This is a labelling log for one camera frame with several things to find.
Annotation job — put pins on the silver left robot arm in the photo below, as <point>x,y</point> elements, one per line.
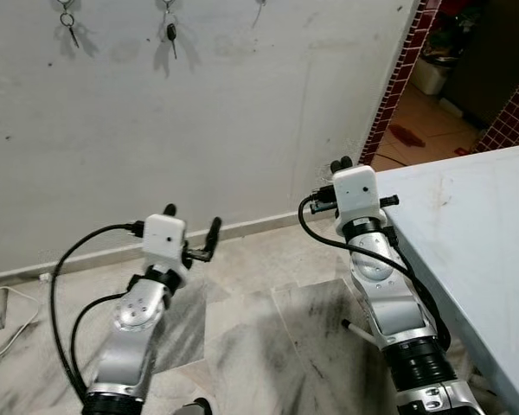
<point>134,320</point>

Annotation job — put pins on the red tiled wall corner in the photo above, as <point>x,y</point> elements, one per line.
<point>515,117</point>

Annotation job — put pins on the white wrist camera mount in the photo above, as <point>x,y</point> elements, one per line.
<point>356,194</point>
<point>164,238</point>

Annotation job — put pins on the dark brown door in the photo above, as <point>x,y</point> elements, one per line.
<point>497,52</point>

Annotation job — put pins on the pale blue table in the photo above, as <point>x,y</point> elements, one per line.
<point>484,259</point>

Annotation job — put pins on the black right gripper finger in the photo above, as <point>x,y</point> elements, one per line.
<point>348,162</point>
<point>336,163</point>

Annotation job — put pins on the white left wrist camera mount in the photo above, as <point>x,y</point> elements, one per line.
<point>164,238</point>

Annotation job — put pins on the white plant pot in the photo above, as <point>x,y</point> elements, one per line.
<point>431,75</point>

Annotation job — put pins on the white baseboard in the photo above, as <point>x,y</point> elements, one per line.
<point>259,225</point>

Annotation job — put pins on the red tile door trim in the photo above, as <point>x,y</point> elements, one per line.
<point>402,82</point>

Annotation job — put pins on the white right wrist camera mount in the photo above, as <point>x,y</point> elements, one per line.
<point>356,194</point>

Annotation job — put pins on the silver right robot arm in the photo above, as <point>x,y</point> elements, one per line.
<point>385,294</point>

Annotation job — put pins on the black left robot foot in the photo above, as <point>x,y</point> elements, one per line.
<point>195,407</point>

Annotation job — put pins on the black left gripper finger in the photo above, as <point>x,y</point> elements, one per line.
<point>213,235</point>
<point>169,210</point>

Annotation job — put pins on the white table leg frame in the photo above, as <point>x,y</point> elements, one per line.
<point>363,333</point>

